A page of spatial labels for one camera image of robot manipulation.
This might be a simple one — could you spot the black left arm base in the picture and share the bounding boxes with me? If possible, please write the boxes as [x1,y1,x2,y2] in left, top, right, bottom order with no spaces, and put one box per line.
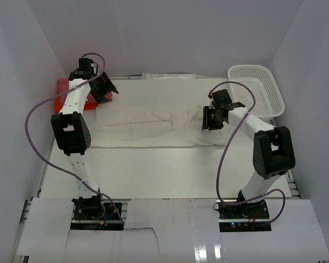
[70,203,124,231]

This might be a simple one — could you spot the folded orange t shirt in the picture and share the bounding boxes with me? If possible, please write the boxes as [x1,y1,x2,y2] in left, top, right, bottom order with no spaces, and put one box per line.
[55,92,113,113]

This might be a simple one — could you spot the papers at table back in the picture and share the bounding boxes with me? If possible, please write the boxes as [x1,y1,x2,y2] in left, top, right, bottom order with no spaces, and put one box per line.
[142,73,196,79]

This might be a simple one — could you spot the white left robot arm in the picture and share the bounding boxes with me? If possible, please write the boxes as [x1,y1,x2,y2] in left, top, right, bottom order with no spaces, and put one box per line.
[50,54,118,219]

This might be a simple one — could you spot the folded red t shirt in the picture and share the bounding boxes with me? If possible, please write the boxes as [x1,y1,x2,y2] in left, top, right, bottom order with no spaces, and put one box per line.
[57,78,69,94]

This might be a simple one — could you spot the white t shirt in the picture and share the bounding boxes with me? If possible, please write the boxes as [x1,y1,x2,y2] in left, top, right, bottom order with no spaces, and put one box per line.
[92,105,233,148]

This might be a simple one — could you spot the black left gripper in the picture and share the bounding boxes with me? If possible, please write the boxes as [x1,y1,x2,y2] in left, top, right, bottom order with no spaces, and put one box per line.
[90,71,118,104]

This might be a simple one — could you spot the white perforated plastic basket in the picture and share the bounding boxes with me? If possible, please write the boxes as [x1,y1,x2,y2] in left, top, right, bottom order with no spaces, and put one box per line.
[228,65,285,122]

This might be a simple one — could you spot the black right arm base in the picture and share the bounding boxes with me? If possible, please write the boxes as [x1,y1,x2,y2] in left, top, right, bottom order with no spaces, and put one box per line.
[213,201,271,233]

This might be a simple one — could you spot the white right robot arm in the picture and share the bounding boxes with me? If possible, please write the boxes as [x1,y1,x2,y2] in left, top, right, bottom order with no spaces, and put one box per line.
[202,89,296,219]

